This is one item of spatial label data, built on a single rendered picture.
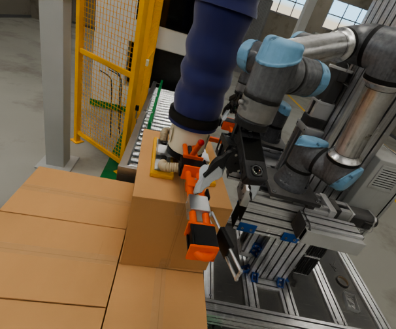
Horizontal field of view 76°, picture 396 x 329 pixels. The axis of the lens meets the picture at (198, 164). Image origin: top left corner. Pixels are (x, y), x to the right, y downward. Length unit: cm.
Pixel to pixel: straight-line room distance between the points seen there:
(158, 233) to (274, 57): 83
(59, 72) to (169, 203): 163
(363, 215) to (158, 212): 94
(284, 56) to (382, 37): 46
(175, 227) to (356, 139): 73
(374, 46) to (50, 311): 133
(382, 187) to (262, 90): 111
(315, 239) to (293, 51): 86
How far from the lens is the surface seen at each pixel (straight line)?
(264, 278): 187
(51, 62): 234
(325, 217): 128
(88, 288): 119
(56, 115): 248
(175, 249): 117
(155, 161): 113
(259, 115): 50
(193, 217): 72
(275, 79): 48
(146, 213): 102
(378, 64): 89
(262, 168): 49
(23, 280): 125
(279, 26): 1133
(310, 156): 107
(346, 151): 100
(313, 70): 56
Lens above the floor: 156
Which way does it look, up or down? 30 degrees down
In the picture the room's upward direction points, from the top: 17 degrees clockwise
